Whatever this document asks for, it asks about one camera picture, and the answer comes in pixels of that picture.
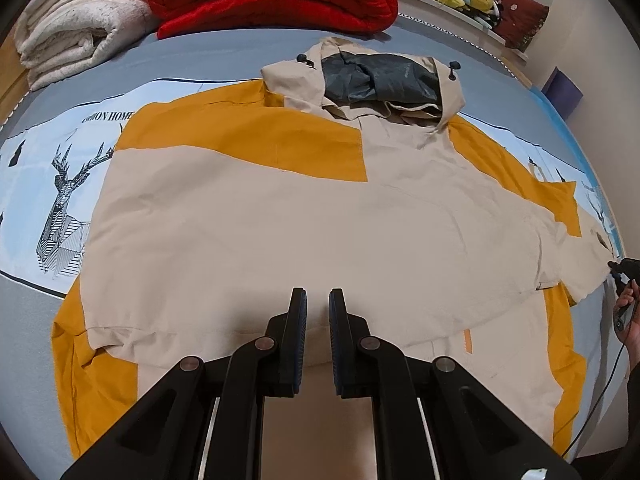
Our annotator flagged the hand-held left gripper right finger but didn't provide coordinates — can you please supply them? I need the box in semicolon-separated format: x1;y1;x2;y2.
327;288;581;480

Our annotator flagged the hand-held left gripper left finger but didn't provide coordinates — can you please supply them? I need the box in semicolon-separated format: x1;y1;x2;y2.
60;287;307;480

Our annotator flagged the beige and yellow hooded jacket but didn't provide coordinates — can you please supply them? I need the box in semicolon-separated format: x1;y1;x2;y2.
50;37;613;480

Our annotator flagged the person's right hand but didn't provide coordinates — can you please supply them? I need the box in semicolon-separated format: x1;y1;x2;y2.
614;280;640;349

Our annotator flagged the purple board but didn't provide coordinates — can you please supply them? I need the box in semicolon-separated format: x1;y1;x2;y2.
541;67;584;117

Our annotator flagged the dark red cushion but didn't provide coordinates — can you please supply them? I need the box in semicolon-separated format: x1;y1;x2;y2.
495;0;549;54

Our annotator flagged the grey printed bed sheet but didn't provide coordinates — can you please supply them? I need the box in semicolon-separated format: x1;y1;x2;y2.
0;22;632;461

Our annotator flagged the wooden headboard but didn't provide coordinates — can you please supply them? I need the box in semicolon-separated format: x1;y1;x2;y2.
0;71;30;128

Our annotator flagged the white fleece folded blanket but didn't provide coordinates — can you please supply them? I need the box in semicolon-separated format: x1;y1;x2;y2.
14;0;157;92

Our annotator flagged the black cable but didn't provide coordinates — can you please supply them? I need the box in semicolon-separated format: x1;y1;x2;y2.
561;329;627;458

